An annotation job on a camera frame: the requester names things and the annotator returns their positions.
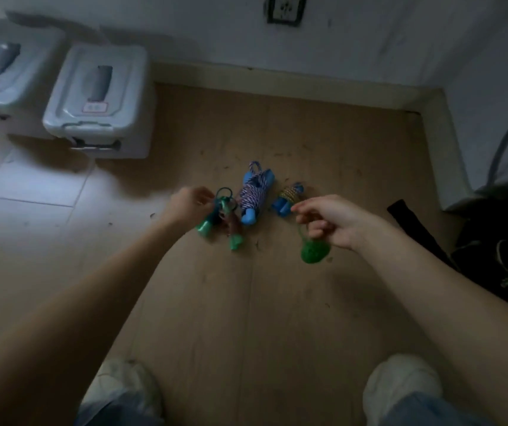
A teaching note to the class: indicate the person's left hand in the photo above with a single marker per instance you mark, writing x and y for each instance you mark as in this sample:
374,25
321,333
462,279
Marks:
185,207

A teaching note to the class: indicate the person's right hand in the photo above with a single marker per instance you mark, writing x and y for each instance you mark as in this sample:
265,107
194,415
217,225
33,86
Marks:
340,221

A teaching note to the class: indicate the person's right fingers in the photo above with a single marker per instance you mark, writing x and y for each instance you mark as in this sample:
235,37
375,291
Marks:
311,212

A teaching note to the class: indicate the person's left fingers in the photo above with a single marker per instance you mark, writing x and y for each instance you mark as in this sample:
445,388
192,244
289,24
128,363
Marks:
203,200

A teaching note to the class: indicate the green mesh ball toy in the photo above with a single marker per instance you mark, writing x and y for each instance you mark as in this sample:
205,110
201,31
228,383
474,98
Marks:
314,252

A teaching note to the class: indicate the person's left forearm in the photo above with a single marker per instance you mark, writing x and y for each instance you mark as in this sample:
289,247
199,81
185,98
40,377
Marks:
72,319

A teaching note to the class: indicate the person's right forearm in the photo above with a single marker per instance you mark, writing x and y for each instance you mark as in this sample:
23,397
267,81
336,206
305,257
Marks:
449,314

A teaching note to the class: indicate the white plastic storage box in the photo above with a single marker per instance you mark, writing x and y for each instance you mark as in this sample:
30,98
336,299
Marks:
5,70
98,99

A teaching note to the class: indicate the black bag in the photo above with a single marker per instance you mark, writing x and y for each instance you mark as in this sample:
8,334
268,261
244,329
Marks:
489,243

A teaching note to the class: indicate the person's right white shoe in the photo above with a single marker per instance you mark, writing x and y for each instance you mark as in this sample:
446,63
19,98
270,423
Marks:
400,379

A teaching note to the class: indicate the person's white shoe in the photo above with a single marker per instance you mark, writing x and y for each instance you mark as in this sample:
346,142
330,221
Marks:
400,379
125,383

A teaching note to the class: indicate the person's left white shoe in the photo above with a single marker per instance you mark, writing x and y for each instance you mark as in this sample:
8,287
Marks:
125,383

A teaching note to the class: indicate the person's left jeans leg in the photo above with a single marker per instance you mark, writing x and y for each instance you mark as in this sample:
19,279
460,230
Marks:
116,414

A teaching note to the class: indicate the person's jeans leg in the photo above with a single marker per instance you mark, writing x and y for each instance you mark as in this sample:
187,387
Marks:
431,412
116,414

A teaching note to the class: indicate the person's right jeans leg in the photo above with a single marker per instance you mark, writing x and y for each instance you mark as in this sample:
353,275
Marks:
431,412

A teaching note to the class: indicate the black wall outlet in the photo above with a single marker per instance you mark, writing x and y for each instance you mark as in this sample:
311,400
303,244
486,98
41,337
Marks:
286,8

